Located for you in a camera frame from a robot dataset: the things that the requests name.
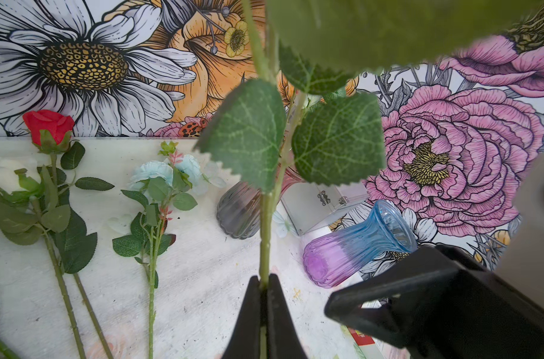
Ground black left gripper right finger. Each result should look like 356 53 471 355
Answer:
266 274 308 359

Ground dark pink glass vase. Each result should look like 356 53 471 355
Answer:
215 171 305 241

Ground pink flower stems on table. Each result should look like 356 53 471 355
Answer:
0 110 205 358

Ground blue purple glass vase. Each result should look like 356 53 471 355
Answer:
303 200 417 289

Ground grey metal box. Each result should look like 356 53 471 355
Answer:
281 182 368 236

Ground red small box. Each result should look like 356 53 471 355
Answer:
348 328 375 347

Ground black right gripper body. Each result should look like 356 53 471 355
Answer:
324 245 544 358

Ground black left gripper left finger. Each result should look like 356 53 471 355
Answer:
222 276 262 359

